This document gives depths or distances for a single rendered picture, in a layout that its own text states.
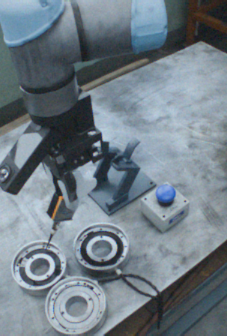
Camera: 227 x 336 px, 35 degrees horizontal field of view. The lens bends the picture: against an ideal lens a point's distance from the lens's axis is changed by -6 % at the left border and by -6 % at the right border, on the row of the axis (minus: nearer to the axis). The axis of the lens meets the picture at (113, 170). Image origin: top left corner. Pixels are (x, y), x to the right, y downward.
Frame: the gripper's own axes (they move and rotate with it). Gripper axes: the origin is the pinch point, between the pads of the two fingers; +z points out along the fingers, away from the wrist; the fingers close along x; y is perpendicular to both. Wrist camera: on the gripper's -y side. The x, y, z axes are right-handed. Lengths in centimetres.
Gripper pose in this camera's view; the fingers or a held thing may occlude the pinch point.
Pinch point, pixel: (64, 201)
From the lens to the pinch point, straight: 64.8
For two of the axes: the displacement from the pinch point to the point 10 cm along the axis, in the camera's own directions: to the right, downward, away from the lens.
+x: -6.0, -5.6, 5.8
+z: 0.8, 6.8, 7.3
